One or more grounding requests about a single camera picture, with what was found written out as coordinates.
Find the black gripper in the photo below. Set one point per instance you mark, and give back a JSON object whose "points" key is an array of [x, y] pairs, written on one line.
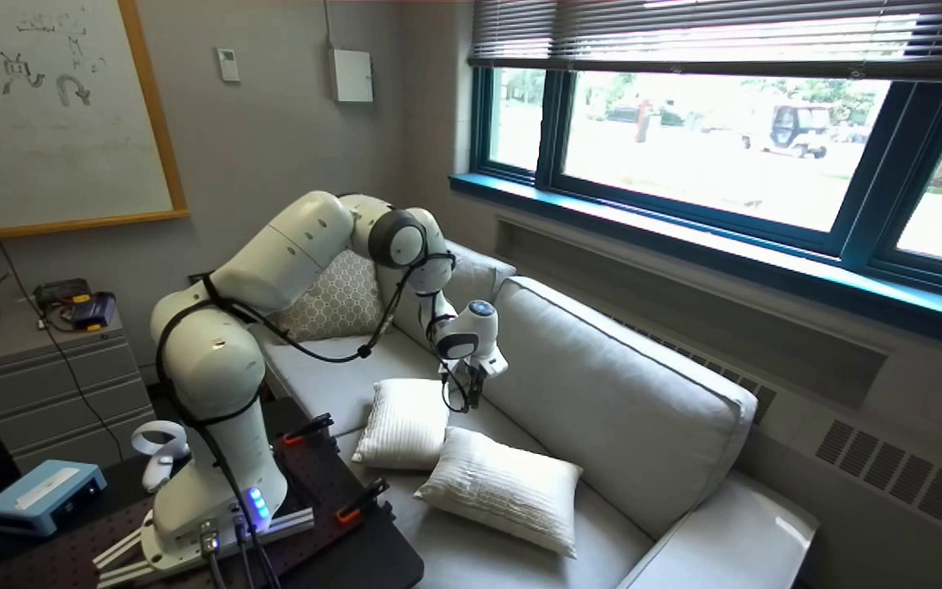
{"points": [[465, 373]]}

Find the small cream pleated pillow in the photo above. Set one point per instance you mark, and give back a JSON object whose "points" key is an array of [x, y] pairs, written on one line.
{"points": [[503, 487], [402, 427]]}

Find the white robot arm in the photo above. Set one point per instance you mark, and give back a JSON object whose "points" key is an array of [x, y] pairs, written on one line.
{"points": [[307, 241]]}

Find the grey sofa back cushion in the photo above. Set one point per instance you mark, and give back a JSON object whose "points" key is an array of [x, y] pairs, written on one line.
{"points": [[485, 271], [611, 397]]}

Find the grey fabric sofa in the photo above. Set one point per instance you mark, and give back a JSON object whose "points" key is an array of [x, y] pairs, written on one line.
{"points": [[604, 403]]}

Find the grey sofa seat cushion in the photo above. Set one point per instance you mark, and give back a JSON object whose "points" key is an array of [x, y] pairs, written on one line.
{"points": [[604, 545], [323, 377]]}

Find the black orange clamp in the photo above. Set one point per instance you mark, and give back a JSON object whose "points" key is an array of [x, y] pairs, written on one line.
{"points": [[307, 428], [362, 505]]}

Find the black robot table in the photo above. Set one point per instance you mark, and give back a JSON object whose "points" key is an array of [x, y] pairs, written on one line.
{"points": [[374, 556]]}

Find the wide teal framed window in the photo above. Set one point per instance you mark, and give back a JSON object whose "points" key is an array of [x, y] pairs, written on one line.
{"points": [[552, 119]]}

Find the white VR controller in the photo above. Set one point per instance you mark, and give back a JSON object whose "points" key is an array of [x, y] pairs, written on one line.
{"points": [[157, 442]]}

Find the black and orange device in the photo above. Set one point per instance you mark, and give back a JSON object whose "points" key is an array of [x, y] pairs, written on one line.
{"points": [[76, 309]]}

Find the white drawer cabinet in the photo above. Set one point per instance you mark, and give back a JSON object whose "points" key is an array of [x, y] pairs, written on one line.
{"points": [[46, 381]]}

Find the blue and white box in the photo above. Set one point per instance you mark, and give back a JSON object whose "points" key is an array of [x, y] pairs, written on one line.
{"points": [[44, 491]]}

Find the dark window blinds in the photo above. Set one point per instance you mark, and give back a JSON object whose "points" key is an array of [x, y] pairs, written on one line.
{"points": [[712, 33]]}

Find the wood framed whiteboard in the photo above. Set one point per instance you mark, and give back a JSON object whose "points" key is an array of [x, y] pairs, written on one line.
{"points": [[46, 110]]}

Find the grey aluminium base rail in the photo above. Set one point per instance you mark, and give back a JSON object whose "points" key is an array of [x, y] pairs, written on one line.
{"points": [[277, 526]]}

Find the white wall box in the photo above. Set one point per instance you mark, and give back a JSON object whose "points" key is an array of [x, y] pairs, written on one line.
{"points": [[352, 74]]}

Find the white wall thermostat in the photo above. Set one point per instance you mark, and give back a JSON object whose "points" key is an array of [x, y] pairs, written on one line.
{"points": [[227, 67]]}

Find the wall heater vent grille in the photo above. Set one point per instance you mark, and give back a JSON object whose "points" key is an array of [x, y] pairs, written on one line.
{"points": [[906, 479]]}

